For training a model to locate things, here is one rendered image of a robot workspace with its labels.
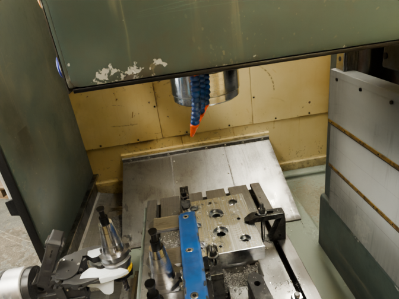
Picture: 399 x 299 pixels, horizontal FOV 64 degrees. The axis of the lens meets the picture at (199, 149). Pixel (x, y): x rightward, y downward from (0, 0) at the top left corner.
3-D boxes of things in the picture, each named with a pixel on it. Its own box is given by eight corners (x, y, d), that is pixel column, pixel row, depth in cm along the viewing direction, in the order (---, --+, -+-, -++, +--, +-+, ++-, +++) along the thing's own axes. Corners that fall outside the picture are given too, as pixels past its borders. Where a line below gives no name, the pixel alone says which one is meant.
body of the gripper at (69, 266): (98, 276, 73) (45, 286, 72) (86, 247, 69) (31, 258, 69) (91, 305, 66) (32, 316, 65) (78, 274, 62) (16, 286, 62)
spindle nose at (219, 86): (249, 99, 69) (246, 42, 64) (177, 112, 68) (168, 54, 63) (230, 83, 84) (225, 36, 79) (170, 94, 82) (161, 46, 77)
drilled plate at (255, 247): (189, 272, 95) (187, 259, 93) (183, 214, 121) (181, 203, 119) (265, 258, 96) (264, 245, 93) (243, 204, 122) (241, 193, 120)
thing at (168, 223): (148, 236, 70) (148, 233, 70) (149, 221, 75) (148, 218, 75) (180, 230, 71) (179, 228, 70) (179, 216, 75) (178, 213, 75)
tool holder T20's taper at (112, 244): (124, 253, 63) (115, 226, 60) (101, 258, 63) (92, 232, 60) (124, 239, 67) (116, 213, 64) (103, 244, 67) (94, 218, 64)
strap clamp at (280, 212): (247, 245, 107) (244, 209, 101) (245, 239, 110) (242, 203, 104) (285, 239, 108) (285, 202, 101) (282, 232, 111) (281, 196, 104)
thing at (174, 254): (146, 274, 60) (145, 270, 60) (147, 254, 65) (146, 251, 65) (182, 267, 61) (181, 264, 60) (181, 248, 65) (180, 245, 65)
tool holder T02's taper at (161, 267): (173, 285, 55) (165, 255, 52) (148, 286, 55) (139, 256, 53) (177, 266, 59) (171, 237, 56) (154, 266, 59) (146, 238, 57)
